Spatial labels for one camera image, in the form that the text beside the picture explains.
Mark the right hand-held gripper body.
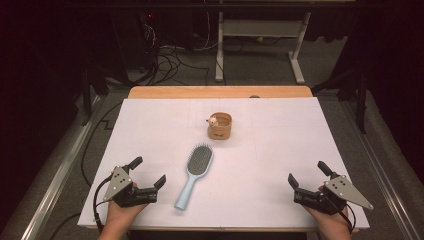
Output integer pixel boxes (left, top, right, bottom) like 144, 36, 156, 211
293, 174, 375, 216

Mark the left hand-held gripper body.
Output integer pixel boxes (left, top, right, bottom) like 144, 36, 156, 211
102, 164, 159, 209

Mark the light blue hairbrush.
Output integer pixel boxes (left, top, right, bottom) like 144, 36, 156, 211
173, 143, 215, 212

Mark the person's left hand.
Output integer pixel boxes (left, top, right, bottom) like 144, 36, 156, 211
105, 181, 148, 233

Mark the person's right hand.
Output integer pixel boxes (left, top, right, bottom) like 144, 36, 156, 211
302, 185, 353, 234

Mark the white board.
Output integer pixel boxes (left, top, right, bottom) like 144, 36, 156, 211
77, 96, 371, 231

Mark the black stand leg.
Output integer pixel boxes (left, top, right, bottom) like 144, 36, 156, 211
80, 64, 110, 127
311, 65, 368, 135

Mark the wooden table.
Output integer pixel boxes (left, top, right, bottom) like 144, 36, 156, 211
85, 85, 362, 234

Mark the black computer tower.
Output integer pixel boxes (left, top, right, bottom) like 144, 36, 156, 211
110, 11, 158, 74

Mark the white metal stand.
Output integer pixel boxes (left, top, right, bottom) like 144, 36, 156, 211
214, 11, 312, 85

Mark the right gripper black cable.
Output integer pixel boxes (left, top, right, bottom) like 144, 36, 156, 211
333, 199, 357, 234

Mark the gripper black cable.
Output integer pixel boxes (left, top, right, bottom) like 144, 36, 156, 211
92, 174, 115, 234
333, 199, 357, 234

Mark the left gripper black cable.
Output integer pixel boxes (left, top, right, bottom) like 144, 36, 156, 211
92, 174, 115, 234

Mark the black floor cable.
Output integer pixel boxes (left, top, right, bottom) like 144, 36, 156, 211
80, 101, 125, 188

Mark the metal floor rail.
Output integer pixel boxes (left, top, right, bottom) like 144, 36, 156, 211
19, 94, 103, 240
339, 99, 422, 240

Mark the bundle of floor cables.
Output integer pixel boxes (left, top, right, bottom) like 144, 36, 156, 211
138, 19, 212, 87

